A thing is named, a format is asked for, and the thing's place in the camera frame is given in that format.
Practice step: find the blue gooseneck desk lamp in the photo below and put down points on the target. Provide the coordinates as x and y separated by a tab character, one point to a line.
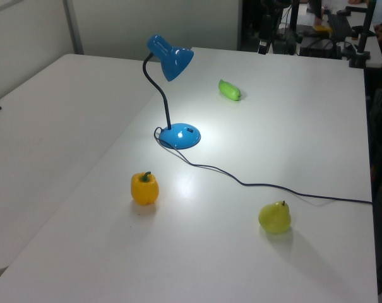
178	135

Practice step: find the yellow bell pepper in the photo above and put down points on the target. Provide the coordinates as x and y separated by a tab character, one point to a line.
145	191

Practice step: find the green chili pepper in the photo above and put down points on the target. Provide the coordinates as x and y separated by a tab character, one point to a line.
229	91

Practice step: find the yellow-green pear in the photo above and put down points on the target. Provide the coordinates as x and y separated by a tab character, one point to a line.
274	219

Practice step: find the black equipment box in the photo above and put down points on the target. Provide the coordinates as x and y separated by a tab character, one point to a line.
317	50

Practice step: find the small yellow object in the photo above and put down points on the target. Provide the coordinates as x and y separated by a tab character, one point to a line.
323	28

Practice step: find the dark equipment beside table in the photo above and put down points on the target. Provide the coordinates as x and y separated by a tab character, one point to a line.
381	142

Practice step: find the black keyboard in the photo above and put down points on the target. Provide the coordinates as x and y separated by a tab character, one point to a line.
339	26

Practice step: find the black camera stand with clamp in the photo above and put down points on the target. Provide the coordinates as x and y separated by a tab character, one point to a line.
363	38

